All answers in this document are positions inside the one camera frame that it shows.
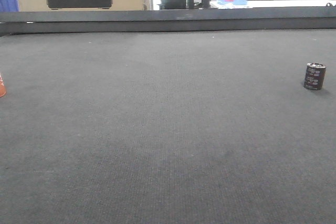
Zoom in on light blue tray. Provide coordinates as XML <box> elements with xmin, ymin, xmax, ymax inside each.
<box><xmin>217</xmin><ymin>0</ymin><xmax>248</xmax><ymax>5</ymax></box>

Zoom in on dark cylindrical capacitor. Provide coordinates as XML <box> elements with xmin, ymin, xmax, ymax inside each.
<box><xmin>303</xmin><ymin>62</ymin><xmax>326</xmax><ymax>90</ymax></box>

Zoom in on orange cylindrical capacitor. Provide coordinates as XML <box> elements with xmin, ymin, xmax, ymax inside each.
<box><xmin>0</xmin><ymin>73</ymin><xmax>7</xmax><ymax>97</ymax></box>

